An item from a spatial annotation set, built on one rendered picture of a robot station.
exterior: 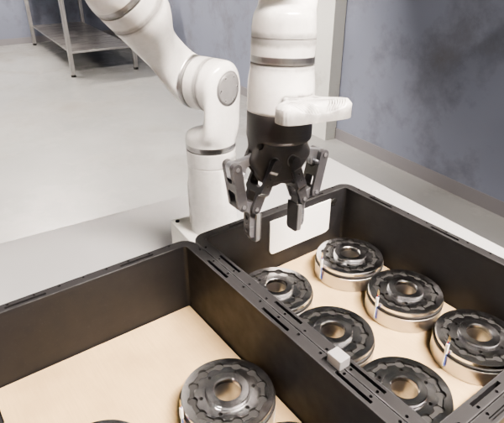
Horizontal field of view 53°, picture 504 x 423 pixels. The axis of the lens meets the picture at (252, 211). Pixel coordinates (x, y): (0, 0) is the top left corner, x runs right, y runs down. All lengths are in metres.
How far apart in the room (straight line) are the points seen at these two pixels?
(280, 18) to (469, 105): 2.43
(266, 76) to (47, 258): 0.73
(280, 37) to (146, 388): 0.42
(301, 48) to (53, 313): 0.41
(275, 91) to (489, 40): 2.34
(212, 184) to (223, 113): 0.13
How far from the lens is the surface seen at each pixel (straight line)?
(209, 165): 0.90
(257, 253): 0.76
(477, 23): 2.86
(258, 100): 0.55
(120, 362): 0.67
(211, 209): 0.94
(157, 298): 0.70
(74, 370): 0.67
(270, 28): 0.53
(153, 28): 0.76
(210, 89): 0.85
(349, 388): 0.49
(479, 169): 2.94
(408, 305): 0.71
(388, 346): 0.69
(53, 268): 1.10
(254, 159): 0.56
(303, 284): 0.72
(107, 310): 0.67
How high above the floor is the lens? 1.29
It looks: 29 degrees down
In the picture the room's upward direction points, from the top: straight up
